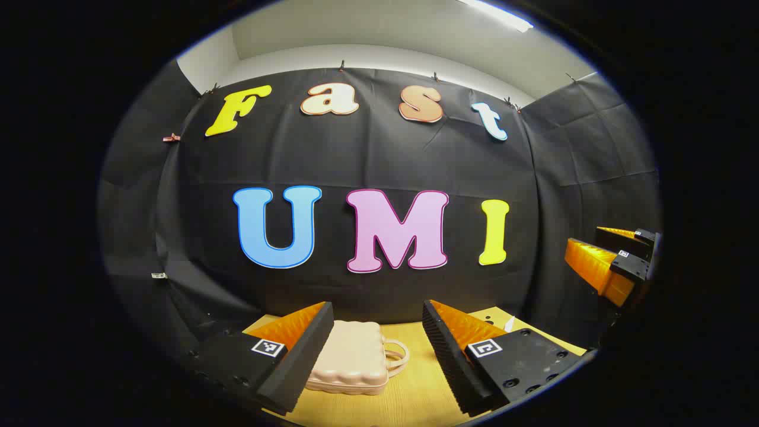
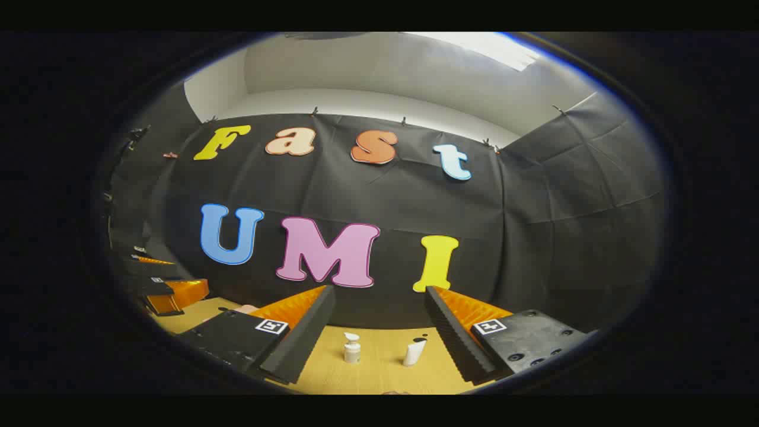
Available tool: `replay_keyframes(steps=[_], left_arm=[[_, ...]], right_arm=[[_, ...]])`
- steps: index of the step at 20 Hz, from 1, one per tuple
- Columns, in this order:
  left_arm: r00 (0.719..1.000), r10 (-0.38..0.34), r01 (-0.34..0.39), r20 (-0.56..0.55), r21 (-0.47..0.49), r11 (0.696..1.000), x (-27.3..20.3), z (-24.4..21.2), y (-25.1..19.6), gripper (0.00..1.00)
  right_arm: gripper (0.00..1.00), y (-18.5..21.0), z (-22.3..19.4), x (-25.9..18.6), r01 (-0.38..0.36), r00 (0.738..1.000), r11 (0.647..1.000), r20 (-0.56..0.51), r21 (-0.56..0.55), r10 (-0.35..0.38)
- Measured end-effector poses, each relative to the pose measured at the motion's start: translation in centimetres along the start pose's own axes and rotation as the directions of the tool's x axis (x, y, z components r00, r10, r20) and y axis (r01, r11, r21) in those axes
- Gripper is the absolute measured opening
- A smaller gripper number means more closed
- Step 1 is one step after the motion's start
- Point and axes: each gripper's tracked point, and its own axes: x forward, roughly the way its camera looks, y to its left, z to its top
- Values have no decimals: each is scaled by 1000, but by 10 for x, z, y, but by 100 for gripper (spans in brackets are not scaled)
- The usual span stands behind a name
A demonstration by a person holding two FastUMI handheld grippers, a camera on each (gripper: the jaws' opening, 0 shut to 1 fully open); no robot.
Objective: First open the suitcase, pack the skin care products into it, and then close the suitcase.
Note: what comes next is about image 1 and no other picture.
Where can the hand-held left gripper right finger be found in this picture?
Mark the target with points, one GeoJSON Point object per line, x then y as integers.
{"type": "Point", "coordinates": [450, 365]}

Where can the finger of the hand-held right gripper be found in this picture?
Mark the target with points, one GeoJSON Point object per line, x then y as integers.
{"type": "Point", "coordinates": [616, 238]}
{"type": "Point", "coordinates": [631, 267]}

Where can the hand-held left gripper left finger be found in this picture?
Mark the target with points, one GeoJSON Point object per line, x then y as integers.
{"type": "Point", "coordinates": [305, 356]}

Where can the pink suitcase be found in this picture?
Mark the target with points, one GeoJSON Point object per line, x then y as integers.
{"type": "Point", "coordinates": [350, 356]}

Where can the white squeeze tube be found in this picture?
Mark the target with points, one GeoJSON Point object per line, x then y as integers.
{"type": "Point", "coordinates": [510, 324]}

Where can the black backdrop cloth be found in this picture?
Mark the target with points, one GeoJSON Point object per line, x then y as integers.
{"type": "Point", "coordinates": [367, 160]}

